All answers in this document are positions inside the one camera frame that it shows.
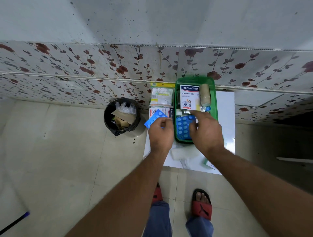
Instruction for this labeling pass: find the person's left hand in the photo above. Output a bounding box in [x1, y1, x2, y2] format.
[147, 118, 174, 154]

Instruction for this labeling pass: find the person's right hand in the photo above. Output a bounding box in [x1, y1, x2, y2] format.
[189, 110, 225, 157]

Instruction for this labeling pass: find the blue tablet blister pack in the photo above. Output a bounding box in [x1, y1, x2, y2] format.
[176, 115, 196, 141]
[144, 109, 169, 129]

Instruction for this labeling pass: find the person's right forearm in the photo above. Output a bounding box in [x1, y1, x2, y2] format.
[205, 148, 313, 237]

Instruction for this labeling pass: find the person's left forearm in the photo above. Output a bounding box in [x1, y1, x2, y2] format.
[64, 149, 171, 237]

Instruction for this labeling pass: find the white plaster box red edge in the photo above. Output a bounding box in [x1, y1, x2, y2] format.
[149, 107, 174, 120]

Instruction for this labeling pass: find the white gauze pad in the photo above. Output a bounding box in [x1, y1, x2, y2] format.
[170, 146, 201, 161]

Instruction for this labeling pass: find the cotton buds packet yellow header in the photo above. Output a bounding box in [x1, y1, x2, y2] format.
[150, 83, 174, 107]

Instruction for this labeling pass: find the white plaster box blue label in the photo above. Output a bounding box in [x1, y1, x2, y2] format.
[180, 84, 201, 111]

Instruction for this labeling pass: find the green plastic box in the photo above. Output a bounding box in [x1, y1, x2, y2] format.
[174, 76, 219, 144]

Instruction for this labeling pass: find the beige bandage roll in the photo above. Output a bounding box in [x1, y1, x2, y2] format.
[199, 84, 211, 107]

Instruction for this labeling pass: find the white green paper packet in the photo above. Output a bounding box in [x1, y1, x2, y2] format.
[202, 157, 217, 170]

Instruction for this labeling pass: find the clear plastic bag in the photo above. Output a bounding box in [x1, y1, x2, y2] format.
[115, 102, 136, 115]

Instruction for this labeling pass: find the brown cardboard piece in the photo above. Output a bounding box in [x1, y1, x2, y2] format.
[111, 109, 136, 128]

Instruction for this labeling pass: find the black trash bin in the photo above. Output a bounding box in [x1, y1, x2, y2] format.
[103, 98, 147, 137]

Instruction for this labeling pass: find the red black left slipper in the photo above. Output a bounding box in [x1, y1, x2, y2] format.
[152, 182, 164, 204]

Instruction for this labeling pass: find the red black slipper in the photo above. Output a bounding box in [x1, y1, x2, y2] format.
[191, 188, 213, 221]
[152, 182, 164, 204]

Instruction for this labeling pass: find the red black right slipper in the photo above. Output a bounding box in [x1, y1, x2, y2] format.
[191, 188, 213, 221]

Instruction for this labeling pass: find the person's left jeans leg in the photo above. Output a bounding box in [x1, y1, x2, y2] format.
[143, 201, 173, 237]

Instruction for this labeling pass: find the person's jeans leg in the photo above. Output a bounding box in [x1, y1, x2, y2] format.
[185, 216, 215, 237]
[143, 201, 173, 237]

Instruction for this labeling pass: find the person's right jeans leg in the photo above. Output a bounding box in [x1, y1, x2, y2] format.
[185, 216, 215, 237]

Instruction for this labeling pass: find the white flat bar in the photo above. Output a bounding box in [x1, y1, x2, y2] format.
[276, 157, 313, 164]

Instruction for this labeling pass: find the black stick blue tip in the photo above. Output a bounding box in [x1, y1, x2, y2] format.
[0, 211, 30, 235]

